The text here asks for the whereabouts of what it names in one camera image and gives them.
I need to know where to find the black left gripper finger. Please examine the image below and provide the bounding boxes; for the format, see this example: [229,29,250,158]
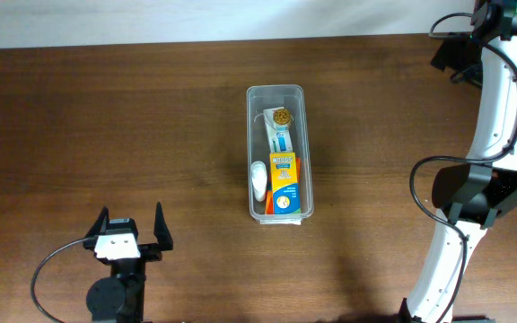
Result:
[85,206,110,238]
[153,202,173,251]

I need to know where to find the orange medicine box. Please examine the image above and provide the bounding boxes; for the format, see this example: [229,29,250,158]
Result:
[263,156,302,216]

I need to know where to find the white lotion bottle clear cap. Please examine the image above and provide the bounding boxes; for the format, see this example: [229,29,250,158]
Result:
[250,161,268,202]

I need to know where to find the yellow Woods medicine box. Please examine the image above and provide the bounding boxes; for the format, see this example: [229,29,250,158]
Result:
[268,152,302,215]

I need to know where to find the white Panadol box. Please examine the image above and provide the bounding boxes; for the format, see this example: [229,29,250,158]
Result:
[263,107,294,153]

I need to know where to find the small gold-lid jar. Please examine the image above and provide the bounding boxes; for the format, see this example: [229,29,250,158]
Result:
[273,107,293,127]

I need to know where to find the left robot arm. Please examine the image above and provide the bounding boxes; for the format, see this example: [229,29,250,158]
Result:
[83,204,173,323]

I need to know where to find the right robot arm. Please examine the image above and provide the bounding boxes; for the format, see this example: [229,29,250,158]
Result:
[397,0,517,323]

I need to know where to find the clear plastic container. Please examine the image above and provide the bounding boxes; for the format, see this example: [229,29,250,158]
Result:
[246,84,314,225]

